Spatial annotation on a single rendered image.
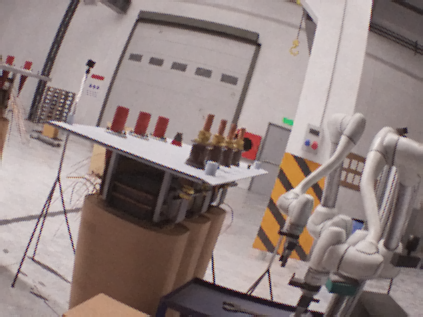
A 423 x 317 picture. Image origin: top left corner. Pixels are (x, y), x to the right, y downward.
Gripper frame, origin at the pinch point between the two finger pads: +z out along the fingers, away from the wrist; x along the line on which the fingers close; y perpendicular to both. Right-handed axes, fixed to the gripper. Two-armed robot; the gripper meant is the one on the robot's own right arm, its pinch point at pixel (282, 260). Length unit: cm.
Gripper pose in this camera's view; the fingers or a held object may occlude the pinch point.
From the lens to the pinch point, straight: 261.8
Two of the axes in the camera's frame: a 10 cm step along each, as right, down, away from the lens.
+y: 9.5, 3.1, -0.2
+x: 0.3, -0.4, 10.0
